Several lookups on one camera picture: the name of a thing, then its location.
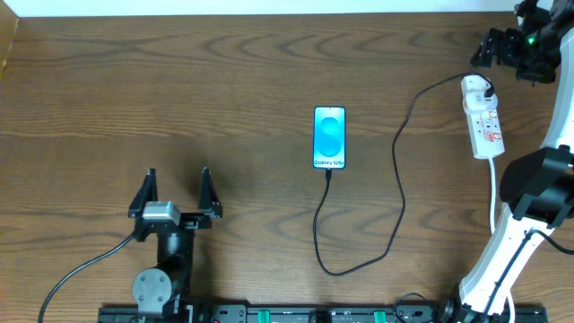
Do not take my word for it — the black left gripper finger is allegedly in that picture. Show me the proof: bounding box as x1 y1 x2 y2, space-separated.
198 167 222 218
128 168 158 218

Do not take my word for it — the black usb charging cable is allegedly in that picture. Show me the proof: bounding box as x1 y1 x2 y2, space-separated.
312 70 496 277

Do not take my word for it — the blue samsung galaxy phone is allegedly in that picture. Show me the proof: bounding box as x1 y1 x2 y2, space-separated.
312 106 346 170

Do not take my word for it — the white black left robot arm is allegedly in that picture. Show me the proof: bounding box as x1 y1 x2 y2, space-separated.
128 168 223 319

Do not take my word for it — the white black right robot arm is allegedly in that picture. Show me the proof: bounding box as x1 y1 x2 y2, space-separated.
440 0 573 322

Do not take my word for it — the white power strip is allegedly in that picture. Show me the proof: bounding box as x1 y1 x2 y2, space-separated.
466 109 505 160

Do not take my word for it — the white usb wall charger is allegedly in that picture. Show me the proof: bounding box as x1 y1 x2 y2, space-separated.
461 74 498 115

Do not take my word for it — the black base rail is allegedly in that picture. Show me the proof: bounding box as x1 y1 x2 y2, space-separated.
96 304 549 323

